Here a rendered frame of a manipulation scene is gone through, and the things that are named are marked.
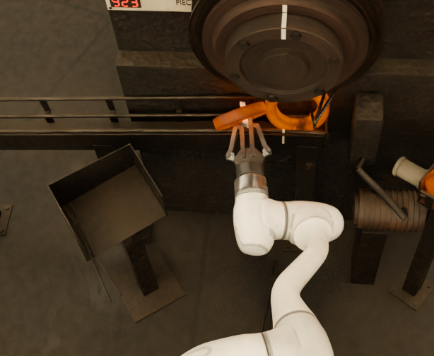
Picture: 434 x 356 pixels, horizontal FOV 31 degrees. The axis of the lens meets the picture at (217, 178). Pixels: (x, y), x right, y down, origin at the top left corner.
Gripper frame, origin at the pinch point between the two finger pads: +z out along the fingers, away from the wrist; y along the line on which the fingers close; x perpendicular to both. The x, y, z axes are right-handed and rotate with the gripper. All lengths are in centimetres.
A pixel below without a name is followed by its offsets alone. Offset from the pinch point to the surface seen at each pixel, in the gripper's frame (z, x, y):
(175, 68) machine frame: 11.6, 10.2, -17.8
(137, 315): -34, -70, -49
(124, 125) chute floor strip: 8.3, -11.7, -38.5
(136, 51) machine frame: 18.4, 11.2, -28.7
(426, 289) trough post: -31, -80, 51
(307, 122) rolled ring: -0.5, -7.8, 16.7
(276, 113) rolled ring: 1.3, -3.6, 8.3
